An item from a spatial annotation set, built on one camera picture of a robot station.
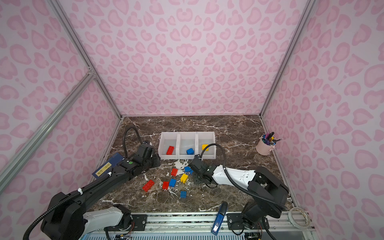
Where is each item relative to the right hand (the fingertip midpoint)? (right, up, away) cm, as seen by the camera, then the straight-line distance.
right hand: (197, 176), depth 86 cm
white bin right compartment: (+6, +21, +18) cm, 28 cm away
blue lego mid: (-14, -4, +1) cm, 15 cm away
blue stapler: (+10, -16, -15) cm, 24 cm away
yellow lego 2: (-8, -1, 0) cm, 8 cm away
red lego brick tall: (-18, +13, +12) cm, 25 cm away
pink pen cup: (+41, +19, +3) cm, 46 cm away
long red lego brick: (-28, -5, -1) cm, 28 cm away
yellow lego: (+4, +16, +14) cm, 21 cm away
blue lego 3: (-4, +1, +4) cm, 6 cm away
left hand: (-22, +12, 0) cm, 25 cm away
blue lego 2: (-6, +2, +7) cm, 10 cm away
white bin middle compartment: (-7, +19, +19) cm, 28 cm away
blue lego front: (-7, -8, -5) cm, 12 cm away
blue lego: (-5, +12, +12) cm, 18 cm away
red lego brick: (-19, -5, +2) cm, 19 cm away
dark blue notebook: (-55, +4, +7) cm, 56 cm away
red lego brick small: (-14, +1, +4) cm, 15 cm away
